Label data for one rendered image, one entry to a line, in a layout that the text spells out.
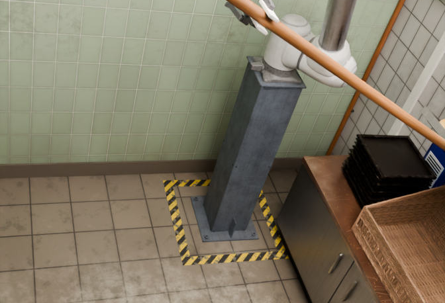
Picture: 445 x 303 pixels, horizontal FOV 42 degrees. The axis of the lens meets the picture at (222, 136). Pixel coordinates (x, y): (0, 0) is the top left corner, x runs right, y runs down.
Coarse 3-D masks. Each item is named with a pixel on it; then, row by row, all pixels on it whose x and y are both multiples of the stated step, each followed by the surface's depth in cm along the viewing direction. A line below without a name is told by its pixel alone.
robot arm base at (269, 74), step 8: (256, 56) 260; (256, 64) 251; (264, 64) 251; (264, 72) 251; (272, 72) 249; (280, 72) 248; (288, 72) 249; (264, 80) 248; (272, 80) 249; (280, 80) 250; (288, 80) 251; (296, 80) 252
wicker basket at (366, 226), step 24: (432, 192) 251; (360, 216) 247; (384, 216) 253; (408, 216) 260; (360, 240) 247; (384, 240) 232; (408, 240) 255; (432, 240) 259; (384, 264) 241; (408, 264) 244; (432, 264) 248; (408, 288) 220; (432, 288) 238
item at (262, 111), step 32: (256, 96) 253; (288, 96) 256; (256, 128) 264; (224, 160) 290; (256, 160) 279; (224, 192) 290; (256, 192) 296; (224, 224) 308; (224, 256) 300; (256, 256) 305
